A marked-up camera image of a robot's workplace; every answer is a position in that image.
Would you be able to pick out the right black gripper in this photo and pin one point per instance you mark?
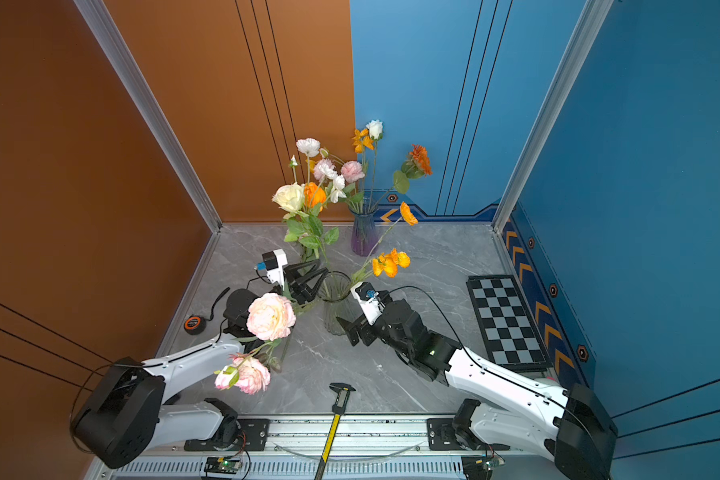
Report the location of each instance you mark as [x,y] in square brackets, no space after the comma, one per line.
[352,331]

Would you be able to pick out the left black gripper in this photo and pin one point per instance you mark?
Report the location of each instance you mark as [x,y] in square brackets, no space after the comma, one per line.
[295,289]

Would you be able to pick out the clear grey glass vase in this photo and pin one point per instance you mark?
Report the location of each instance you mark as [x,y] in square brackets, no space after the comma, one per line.
[336,299]

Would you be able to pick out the white orange ranunculus stem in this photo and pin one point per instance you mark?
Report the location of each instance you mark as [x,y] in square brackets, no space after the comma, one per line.
[299,160]

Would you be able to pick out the blue purple glass vase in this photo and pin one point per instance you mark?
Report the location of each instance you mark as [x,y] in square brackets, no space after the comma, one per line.
[365,235]

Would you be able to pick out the cream rose flower stem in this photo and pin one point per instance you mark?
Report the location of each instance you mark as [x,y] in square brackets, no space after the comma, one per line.
[302,205]

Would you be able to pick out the pink peony flower stem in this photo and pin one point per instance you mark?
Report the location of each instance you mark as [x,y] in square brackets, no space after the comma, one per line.
[348,171]

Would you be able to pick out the orange gerbera flower stem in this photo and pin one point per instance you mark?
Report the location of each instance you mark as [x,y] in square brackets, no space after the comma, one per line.
[415,166]

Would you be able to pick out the white rose flower stem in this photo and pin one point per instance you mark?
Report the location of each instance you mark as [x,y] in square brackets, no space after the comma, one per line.
[375,134]

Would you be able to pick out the yellow poppy flower stem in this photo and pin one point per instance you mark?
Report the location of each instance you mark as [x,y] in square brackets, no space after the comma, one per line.
[360,141]

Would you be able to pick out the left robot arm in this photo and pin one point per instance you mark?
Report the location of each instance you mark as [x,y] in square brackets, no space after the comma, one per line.
[132,410]

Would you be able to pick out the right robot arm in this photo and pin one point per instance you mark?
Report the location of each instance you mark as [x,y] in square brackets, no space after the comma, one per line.
[566,425]

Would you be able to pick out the yellow black caliper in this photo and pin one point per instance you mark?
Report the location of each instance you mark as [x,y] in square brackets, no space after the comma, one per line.
[343,392]

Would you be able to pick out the orange black tape roll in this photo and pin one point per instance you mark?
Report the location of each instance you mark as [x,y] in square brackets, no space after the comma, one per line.
[196,324]

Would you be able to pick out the black white checkerboard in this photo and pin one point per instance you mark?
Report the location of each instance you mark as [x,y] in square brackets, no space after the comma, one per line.
[511,338]

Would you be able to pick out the right green circuit board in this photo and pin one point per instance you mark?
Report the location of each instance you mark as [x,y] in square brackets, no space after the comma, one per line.
[480,468]

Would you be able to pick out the green circuit board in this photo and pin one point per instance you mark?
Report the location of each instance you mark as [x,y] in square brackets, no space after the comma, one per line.
[223,467]
[480,468]

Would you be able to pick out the left green circuit board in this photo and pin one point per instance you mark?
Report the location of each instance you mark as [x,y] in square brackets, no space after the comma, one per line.
[223,467]

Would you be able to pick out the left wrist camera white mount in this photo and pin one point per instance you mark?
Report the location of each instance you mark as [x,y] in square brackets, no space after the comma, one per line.
[272,267]

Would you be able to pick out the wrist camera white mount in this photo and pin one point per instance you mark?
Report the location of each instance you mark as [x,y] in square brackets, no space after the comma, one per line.
[372,302]
[272,267]

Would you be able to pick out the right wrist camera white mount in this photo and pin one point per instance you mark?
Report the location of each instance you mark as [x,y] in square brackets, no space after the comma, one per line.
[372,302]

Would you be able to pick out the aluminium front rail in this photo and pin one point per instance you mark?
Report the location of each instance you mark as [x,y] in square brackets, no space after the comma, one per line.
[366,446]

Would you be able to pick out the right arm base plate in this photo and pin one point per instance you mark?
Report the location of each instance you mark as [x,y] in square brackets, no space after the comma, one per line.
[444,435]

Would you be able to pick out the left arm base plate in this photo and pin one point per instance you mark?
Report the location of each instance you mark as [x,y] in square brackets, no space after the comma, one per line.
[234,435]

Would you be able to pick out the left aluminium corner post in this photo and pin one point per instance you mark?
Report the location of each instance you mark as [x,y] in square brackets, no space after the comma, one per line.
[102,25]

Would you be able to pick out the aluminium corner post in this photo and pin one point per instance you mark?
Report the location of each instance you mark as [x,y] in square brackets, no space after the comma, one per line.
[584,34]
[102,25]

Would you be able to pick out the right aluminium corner post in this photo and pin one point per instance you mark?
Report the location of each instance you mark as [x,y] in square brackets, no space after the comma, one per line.
[584,34]

